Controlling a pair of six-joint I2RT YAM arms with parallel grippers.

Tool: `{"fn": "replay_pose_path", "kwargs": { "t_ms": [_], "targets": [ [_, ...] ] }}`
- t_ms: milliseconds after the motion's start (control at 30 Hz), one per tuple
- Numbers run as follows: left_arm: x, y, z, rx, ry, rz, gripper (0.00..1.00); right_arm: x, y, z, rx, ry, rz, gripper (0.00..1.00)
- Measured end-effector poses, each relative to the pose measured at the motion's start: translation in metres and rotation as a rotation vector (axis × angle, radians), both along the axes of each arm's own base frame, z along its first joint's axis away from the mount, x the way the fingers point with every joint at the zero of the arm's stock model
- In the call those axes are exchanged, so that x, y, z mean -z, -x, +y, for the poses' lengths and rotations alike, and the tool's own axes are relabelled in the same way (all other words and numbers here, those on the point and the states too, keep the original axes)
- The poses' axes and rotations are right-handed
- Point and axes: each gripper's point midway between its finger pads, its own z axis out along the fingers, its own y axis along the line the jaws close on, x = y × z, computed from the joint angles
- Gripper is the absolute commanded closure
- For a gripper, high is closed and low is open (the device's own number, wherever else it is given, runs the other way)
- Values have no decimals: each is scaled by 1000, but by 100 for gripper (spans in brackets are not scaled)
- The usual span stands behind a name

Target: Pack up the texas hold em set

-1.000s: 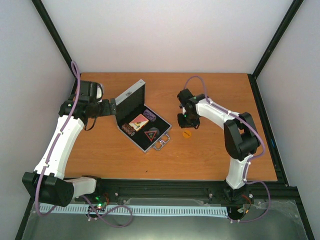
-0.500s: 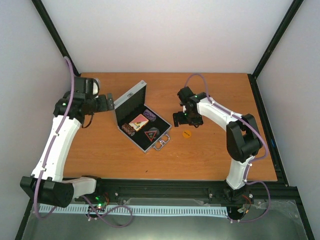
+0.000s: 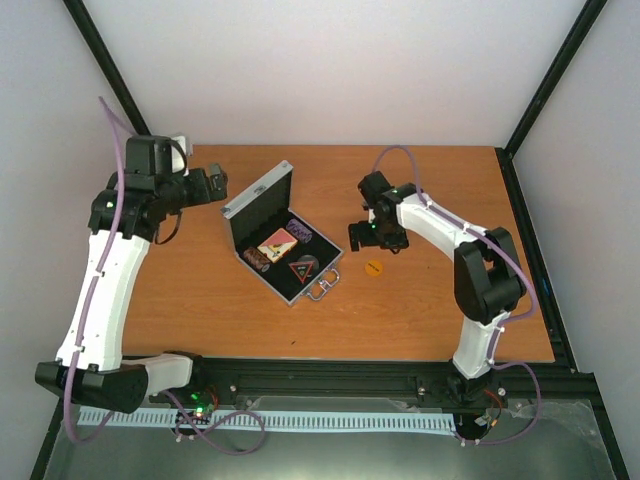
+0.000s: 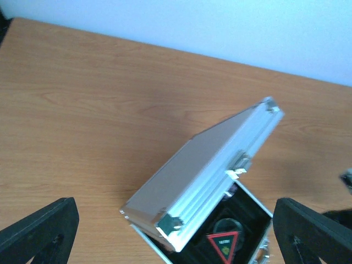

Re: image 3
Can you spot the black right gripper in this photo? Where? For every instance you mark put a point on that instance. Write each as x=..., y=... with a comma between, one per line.
x=399, y=241

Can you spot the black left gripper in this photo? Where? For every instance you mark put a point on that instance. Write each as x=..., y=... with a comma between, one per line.
x=205, y=194

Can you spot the orange round dealer button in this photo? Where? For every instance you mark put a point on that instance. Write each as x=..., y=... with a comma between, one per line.
x=373, y=268

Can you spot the clear round plastic disc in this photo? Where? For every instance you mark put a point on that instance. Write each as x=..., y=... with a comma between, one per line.
x=309, y=265

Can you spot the purple poker chip stack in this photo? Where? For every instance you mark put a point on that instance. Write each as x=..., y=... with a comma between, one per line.
x=299, y=230

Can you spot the playing card deck box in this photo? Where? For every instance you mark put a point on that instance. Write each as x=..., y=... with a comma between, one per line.
x=277, y=245

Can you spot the black red triangular button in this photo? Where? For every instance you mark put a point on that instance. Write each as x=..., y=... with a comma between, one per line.
x=295, y=268

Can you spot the aluminium poker case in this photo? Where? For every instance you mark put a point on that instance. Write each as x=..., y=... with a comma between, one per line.
x=288, y=255

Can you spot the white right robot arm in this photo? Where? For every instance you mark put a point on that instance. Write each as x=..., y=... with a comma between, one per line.
x=487, y=277

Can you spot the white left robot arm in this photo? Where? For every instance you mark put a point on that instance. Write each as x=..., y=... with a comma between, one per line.
x=89, y=368

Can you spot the green lit circuit board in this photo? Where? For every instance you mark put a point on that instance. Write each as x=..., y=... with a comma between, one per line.
x=205, y=404

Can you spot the metal front plate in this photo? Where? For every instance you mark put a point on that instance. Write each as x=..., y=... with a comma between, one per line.
x=560, y=441

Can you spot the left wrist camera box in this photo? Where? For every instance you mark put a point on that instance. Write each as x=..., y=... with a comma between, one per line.
x=152, y=155

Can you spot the right black side rail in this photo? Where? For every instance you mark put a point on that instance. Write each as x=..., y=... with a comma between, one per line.
x=562, y=351

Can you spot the white slotted cable duct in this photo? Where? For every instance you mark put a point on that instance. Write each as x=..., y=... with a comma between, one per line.
x=295, y=421

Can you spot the left black frame post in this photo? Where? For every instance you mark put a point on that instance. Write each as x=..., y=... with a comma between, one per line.
x=101, y=54

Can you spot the black frame post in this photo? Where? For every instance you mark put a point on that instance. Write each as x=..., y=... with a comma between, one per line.
x=571, y=44
x=101, y=54

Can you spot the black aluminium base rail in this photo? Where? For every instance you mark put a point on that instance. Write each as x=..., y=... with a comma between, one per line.
x=422, y=384

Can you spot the right black frame post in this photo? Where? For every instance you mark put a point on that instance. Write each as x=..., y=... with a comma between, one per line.
x=571, y=44

